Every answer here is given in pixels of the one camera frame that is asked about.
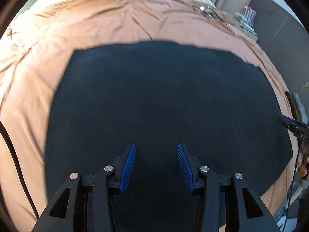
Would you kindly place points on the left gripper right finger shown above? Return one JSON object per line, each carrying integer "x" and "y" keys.
{"x": 232, "y": 195}

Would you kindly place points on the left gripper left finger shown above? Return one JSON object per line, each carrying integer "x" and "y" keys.
{"x": 88, "y": 200}

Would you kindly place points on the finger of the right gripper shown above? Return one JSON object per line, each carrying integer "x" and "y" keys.
{"x": 291, "y": 124}

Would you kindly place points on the black printed t-shirt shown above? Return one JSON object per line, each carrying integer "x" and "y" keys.
{"x": 156, "y": 95}

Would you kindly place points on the person's right hand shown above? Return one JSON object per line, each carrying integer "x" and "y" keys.
{"x": 302, "y": 162}

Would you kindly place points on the pale green bedside drawer unit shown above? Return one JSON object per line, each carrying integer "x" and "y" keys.
{"x": 242, "y": 22}

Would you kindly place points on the striped gift bag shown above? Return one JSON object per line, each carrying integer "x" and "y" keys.
{"x": 249, "y": 14}

